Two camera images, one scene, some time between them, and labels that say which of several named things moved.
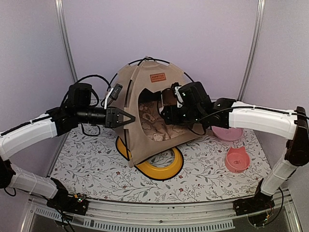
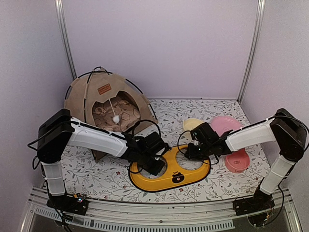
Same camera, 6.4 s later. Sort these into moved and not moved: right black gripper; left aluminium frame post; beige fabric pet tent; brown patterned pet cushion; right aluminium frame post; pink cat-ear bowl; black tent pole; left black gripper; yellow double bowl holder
Moved: right black gripper; beige fabric pet tent; left black gripper; yellow double bowl holder; black tent pole; brown patterned pet cushion
Not moved: pink cat-ear bowl; left aluminium frame post; right aluminium frame post
